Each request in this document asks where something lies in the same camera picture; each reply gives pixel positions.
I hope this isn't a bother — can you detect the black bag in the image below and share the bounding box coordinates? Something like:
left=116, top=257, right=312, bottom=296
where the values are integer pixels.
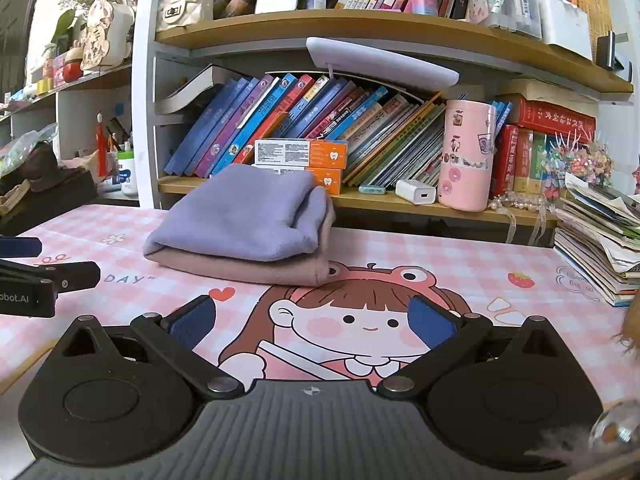
left=0, top=170, right=99, bottom=237

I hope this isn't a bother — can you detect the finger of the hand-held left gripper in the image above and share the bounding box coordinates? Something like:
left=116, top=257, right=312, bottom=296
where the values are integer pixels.
left=0, top=259, right=101, bottom=294
left=0, top=237, right=43, bottom=260

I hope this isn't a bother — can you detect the sheer white ribbon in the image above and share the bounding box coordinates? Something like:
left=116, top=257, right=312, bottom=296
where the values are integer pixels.
left=505, top=205, right=549, bottom=249

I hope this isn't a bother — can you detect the orange white toothpaste box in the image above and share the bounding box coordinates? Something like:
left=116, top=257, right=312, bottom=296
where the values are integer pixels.
left=255, top=139, right=349, bottom=169
left=251, top=164, right=344, bottom=195

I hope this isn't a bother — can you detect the white storage box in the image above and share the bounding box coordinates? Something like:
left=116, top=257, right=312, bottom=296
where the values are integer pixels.
left=537, top=0, right=593, bottom=61

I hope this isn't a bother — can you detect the beige strap wristwatch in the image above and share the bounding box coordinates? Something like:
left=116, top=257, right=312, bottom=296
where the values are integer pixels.
left=0, top=180, right=31, bottom=216

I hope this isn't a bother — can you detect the clear plastic bag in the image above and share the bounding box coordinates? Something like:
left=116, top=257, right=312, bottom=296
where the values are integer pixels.
left=0, top=125, right=59, bottom=176

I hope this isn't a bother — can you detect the thick black paperback book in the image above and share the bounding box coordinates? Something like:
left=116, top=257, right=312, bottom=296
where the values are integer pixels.
left=155, top=65, right=246, bottom=115

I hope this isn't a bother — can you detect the bunch of pens and pencils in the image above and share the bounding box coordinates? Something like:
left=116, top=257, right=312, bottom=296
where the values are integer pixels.
left=105, top=117, right=134, bottom=154

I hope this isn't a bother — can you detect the purple and mauve sweater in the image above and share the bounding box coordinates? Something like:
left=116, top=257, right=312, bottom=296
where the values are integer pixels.
left=142, top=162, right=337, bottom=287

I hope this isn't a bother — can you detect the white ceramic ornament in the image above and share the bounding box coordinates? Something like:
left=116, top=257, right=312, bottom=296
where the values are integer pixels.
left=80, top=0, right=136, bottom=71

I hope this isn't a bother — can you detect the colourful paper star bouquet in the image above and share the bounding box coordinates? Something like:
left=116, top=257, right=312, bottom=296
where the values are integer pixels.
left=542, top=130, right=613, bottom=196

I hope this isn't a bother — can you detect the green leafy plant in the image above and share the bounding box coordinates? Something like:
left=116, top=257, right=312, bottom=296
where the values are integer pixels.
left=50, top=7, right=76, bottom=46

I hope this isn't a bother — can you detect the red round doll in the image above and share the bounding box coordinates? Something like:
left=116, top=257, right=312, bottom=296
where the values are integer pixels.
left=62, top=47, right=84, bottom=81

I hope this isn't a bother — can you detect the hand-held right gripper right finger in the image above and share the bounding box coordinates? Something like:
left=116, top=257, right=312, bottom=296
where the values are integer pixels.
left=375, top=295, right=583, bottom=403

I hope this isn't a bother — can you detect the white desk lamp head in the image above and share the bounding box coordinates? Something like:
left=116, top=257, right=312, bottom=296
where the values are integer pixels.
left=305, top=36, right=460, bottom=92

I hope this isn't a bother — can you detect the pearl bead string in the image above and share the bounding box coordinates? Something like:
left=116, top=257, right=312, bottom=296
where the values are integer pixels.
left=487, top=192, right=546, bottom=211

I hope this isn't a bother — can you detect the white quilted handbag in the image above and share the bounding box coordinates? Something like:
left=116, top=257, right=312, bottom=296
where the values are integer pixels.
left=156, top=0, right=215, bottom=34

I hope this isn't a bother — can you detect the pink cartoon desk mat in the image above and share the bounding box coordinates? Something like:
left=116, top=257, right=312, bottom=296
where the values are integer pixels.
left=0, top=202, right=640, bottom=463

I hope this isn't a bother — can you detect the dark brown cloth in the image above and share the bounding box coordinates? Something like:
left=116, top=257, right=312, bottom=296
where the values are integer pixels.
left=22, top=142, right=61, bottom=191

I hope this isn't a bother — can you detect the clear glass ball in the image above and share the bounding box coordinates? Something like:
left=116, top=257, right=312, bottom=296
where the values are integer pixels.
left=589, top=400, right=637, bottom=456

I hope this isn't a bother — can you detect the tan fluffy fur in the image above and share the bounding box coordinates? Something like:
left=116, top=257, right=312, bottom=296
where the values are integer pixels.
left=612, top=290, right=640, bottom=352

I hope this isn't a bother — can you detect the red hardcover book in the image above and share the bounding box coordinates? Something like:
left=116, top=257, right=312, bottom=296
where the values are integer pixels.
left=490, top=124, right=520, bottom=199
left=514, top=127, right=536, bottom=196

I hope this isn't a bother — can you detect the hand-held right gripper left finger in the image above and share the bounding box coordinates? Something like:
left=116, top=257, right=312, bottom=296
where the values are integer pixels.
left=52, top=295, right=246, bottom=403

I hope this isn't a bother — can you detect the white wooden bookshelf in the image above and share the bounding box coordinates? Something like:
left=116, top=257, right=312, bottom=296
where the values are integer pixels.
left=0, top=0, right=636, bottom=235

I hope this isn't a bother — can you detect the thick yellowed book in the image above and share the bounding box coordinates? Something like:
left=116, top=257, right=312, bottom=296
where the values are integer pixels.
left=497, top=77, right=598, bottom=107

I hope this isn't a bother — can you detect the white charger plug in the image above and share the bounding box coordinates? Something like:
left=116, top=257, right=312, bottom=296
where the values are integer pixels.
left=395, top=179, right=437, bottom=206

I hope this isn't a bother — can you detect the row of children's books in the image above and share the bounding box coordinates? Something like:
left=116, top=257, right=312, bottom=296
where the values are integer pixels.
left=164, top=72, right=512, bottom=189

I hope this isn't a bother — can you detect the stack of paper booklets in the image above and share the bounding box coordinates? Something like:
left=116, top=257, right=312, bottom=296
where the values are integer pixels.
left=552, top=172, right=640, bottom=308

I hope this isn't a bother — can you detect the white blue label pot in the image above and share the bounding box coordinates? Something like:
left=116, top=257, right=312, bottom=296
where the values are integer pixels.
left=117, top=150, right=139, bottom=196

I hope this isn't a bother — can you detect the pink stickered cylinder canister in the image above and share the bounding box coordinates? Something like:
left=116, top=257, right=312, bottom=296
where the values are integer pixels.
left=438, top=99, right=497, bottom=212

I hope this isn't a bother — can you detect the thick red dictionary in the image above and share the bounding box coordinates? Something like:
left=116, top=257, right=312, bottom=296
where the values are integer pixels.
left=505, top=97, right=598, bottom=144

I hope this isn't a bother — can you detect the black clip device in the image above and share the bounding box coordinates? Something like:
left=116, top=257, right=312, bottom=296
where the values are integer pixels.
left=596, top=30, right=626, bottom=72

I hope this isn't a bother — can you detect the red tassel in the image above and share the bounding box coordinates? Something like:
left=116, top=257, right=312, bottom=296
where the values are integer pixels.
left=95, top=112, right=110, bottom=177

